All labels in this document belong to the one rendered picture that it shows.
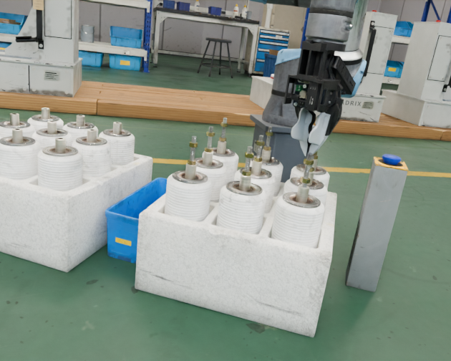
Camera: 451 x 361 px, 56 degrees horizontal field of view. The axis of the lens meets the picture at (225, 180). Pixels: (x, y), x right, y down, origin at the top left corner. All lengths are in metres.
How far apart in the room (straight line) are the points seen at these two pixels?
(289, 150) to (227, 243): 0.58
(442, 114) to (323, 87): 2.82
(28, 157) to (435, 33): 2.96
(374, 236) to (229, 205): 0.38
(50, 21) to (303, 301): 2.28
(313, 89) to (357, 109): 2.39
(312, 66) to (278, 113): 0.59
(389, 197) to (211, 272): 0.43
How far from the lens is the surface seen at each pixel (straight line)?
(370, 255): 1.08
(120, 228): 1.05
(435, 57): 3.49
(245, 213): 0.85
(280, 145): 1.34
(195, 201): 0.88
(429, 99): 3.53
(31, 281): 1.03
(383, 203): 1.03
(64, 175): 1.01
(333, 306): 1.03
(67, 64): 2.77
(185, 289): 0.93
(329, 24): 0.78
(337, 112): 0.81
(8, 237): 1.11
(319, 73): 0.77
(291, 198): 0.86
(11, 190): 1.05
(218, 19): 6.17
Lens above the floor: 0.55
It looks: 19 degrees down
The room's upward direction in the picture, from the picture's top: 7 degrees clockwise
